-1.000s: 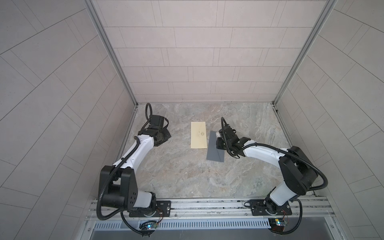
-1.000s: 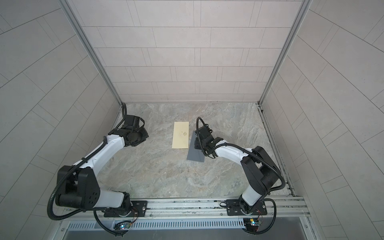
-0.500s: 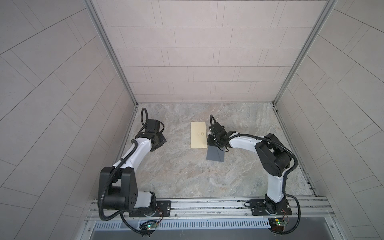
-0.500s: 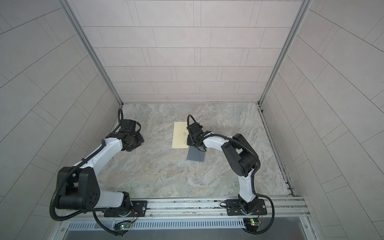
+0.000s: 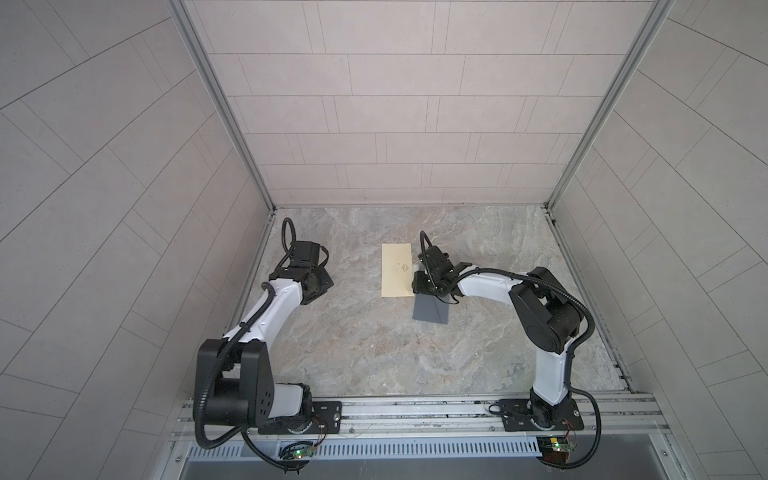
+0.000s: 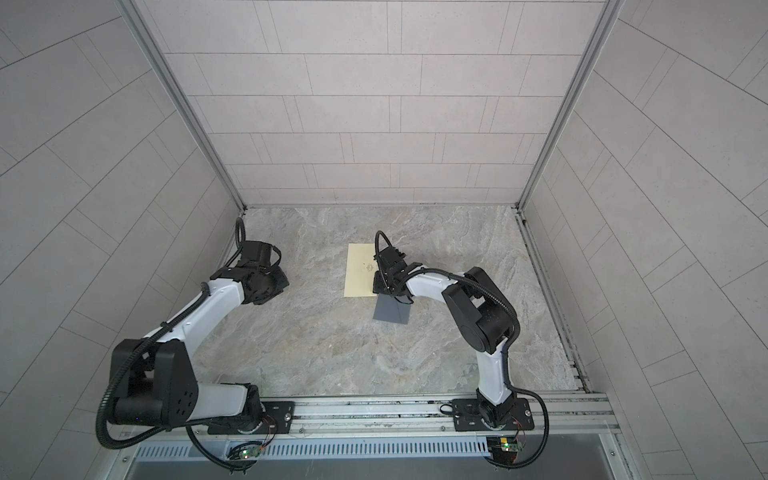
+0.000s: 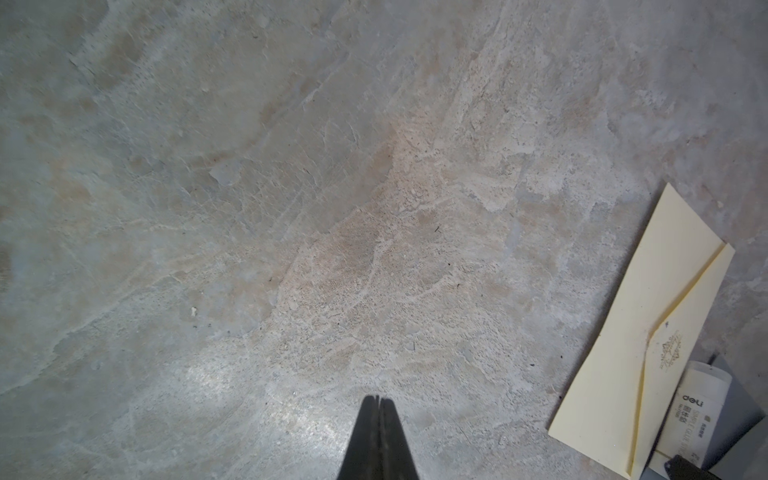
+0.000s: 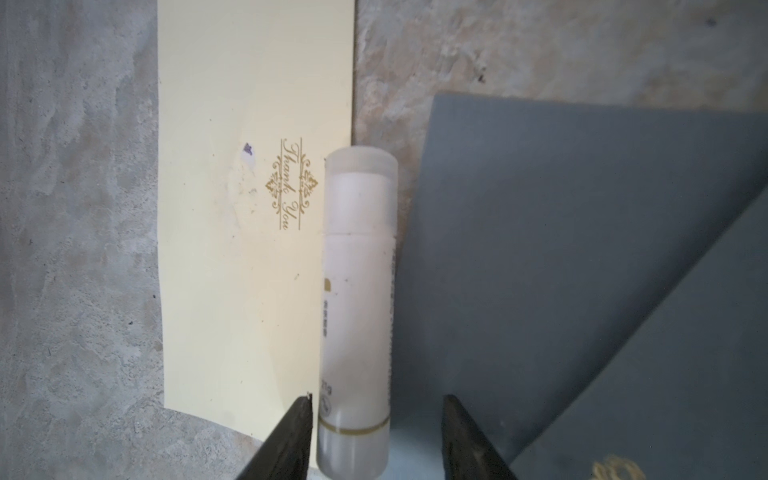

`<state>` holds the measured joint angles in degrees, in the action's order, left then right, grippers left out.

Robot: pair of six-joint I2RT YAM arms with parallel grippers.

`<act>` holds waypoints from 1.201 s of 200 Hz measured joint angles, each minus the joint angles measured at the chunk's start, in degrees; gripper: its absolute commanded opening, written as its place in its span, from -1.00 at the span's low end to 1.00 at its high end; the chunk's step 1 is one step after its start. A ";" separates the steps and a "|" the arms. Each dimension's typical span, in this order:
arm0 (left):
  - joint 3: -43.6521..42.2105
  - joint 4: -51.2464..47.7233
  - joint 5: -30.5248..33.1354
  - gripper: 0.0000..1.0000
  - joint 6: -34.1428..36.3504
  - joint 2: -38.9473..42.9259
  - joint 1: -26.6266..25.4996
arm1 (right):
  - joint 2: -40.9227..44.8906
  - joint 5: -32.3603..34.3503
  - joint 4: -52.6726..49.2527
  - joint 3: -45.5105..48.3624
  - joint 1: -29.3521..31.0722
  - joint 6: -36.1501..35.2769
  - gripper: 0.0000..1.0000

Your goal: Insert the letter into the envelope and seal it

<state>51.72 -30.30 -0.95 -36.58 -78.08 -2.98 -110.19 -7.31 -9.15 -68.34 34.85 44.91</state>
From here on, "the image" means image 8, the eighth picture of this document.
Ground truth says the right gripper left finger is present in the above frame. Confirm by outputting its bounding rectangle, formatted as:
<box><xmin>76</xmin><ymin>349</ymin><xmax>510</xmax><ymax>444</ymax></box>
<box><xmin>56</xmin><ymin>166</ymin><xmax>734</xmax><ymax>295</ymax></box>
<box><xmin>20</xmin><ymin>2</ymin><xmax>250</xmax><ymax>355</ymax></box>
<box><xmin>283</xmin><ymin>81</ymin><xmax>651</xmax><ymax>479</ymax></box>
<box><xmin>236</xmin><ymin>393</ymin><xmax>314</xmax><ymax>480</ymax></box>

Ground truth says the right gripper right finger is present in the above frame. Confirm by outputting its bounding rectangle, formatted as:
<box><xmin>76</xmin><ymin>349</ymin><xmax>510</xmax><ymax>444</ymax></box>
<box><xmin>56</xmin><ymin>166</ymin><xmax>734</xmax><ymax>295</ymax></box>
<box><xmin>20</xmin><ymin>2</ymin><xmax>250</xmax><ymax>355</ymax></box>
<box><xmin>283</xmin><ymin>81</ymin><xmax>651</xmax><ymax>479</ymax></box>
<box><xmin>442</xmin><ymin>395</ymin><xmax>517</xmax><ymax>480</ymax></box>

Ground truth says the grey envelope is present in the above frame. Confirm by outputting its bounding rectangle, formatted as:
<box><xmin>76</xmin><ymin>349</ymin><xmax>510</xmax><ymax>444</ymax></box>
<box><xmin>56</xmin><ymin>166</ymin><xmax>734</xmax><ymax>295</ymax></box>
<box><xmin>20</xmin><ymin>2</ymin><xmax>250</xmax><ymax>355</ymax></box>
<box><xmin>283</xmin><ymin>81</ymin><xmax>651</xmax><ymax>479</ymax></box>
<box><xmin>385</xmin><ymin>93</ymin><xmax>767</xmax><ymax>479</ymax></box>

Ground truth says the white glue stick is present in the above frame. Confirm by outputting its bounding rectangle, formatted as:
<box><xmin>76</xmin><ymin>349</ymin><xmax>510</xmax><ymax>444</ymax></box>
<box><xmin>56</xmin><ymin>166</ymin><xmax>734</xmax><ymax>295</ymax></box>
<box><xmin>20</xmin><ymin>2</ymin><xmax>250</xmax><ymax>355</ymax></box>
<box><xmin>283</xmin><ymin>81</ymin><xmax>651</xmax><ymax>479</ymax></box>
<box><xmin>317</xmin><ymin>146</ymin><xmax>398</xmax><ymax>479</ymax></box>

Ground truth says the yellow paper envelope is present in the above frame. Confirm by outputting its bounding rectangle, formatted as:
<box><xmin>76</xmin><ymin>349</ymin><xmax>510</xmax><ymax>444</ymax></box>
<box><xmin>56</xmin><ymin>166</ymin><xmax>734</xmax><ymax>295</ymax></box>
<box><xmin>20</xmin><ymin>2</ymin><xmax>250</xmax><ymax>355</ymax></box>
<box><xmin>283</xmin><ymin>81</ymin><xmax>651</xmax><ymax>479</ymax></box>
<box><xmin>158</xmin><ymin>1</ymin><xmax>355</xmax><ymax>440</ymax></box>

